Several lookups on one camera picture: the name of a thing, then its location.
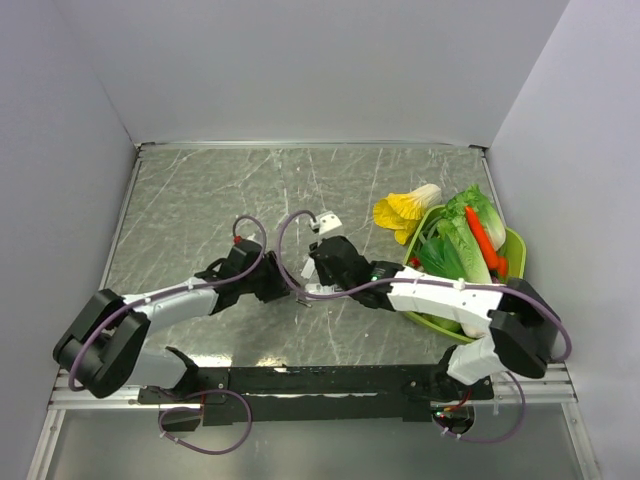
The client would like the white battery cover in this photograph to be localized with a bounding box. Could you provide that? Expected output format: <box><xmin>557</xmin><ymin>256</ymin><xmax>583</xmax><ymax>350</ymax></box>
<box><xmin>301</xmin><ymin>258</ymin><xmax>316</xmax><ymax>279</ymax></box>

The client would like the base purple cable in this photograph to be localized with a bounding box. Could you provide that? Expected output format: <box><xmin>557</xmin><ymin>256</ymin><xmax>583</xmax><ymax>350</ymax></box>
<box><xmin>157</xmin><ymin>388</ymin><xmax>253</xmax><ymax>455</ymax></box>
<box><xmin>432</xmin><ymin>372</ymin><xmax>527</xmax><ymax>445</ymax></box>

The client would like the base right purple cable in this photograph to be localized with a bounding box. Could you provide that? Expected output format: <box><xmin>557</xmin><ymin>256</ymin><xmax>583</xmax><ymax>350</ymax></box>
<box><xmin>432</xmin><ymin>372</ymin><xmax>527</xmax><ymax>445</ymax></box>

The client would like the green plastic basket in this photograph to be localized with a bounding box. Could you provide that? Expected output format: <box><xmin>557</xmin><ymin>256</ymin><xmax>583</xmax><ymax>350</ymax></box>
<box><xmin>403</xmin><ymin>205</ymin><xmax>527</xmax><ymax>344</ymax></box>

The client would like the orange toy carrot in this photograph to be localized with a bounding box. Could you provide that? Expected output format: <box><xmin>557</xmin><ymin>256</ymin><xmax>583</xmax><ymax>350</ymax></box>
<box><xmin>465</xmin><ymin>206</ymin><xmax>508</xmax><ymax>280</ymax></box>

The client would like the base left purple cable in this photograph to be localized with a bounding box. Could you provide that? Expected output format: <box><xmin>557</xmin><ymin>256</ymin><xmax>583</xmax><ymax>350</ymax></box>
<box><xmin>157</xmin><ymin>388</ymin><xmax>253</xmax><ymax>455</ymax></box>

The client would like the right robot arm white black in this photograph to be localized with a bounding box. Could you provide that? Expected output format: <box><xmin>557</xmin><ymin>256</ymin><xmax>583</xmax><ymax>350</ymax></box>
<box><xmin>309</xmin><ymin>236</ymin><xmax>566</xmax><ymax>399</ymax></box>

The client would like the yellow toy cabbage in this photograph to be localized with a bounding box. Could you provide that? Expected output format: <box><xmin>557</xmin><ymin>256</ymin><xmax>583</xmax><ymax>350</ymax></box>
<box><xmin>372</xmin><ymin>184</ymin><xmax>442</xmax><ymax>245</ymax></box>

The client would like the white remote control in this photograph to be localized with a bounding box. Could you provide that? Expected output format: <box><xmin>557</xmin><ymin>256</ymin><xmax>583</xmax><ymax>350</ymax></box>
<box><xmin>305</xmin><ymin>283</ymin><xmax>342</xmax><ymax>297</ymax></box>

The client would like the green toy napa cabbage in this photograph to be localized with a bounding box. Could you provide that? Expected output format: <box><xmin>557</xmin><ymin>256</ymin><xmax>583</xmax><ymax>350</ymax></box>
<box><xmin>442</xmin><ymin>184</ymin><xmax>506</xmax><ymax>251</ymax></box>

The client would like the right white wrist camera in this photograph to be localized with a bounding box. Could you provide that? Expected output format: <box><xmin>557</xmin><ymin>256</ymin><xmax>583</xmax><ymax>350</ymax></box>
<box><xmin>309</xmin><ymin>211</ymin><xmax>344</xmax><ymax>241</ymax></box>

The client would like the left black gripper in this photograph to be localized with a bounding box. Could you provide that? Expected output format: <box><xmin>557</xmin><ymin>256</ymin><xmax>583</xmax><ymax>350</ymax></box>
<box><xmin>239</xmin><ymin>250</ymin><xmax>300</xmax><ymax>303</ymax></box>

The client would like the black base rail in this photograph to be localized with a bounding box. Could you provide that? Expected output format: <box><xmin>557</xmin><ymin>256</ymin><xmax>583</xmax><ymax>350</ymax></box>
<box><xmin>138</xmin><ymin>364</ymin><xmax>494</xmax><ymax>426</ymax></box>

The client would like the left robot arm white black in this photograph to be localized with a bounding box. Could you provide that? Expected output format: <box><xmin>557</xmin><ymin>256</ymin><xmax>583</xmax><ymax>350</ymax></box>
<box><xmin>52</xmin><ymin>239</ymin><xmax>291</xmax><ymax>402</ymax></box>

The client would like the green toy lettuce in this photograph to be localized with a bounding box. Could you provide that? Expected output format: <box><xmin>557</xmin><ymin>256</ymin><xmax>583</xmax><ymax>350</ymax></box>
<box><xmin>417</xmin><ymin>216</ymin><xmax>492</xmax><ymax>284</ymax></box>

